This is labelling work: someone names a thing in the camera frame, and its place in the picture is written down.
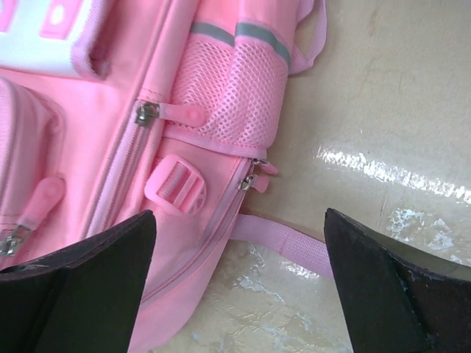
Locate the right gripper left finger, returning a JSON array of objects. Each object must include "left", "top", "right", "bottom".
[{"left": 1, "top": 210, "right": 157, "bottom": 353}]

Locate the pink student backpack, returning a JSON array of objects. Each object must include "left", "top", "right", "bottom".
[{"left": 1, "top": 1, "right": 330, "bottom": 352}]

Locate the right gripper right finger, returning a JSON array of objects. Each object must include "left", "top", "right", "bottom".
[{"left": 324, "top": 208, "right": 470, "bottom": 352}]

